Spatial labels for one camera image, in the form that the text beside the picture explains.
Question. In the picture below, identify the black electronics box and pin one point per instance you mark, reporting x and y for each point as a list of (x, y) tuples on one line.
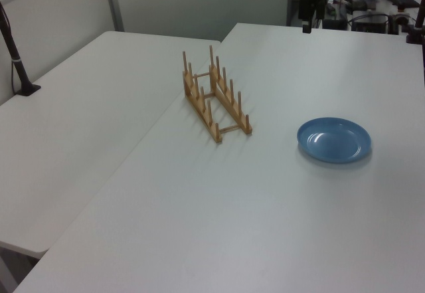
[(368, 23)]

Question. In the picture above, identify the black clamped camera pole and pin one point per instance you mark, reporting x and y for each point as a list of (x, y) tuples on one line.
[(419, 14)]

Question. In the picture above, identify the wooden plate rack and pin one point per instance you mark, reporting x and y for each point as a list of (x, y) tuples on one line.
[(229, 102)]

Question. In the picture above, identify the blue plastic plate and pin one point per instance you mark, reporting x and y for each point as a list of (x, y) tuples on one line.
[(333, 140)]

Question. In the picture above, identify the black camera pole with base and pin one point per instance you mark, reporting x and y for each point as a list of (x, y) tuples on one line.
[(16, 63)]

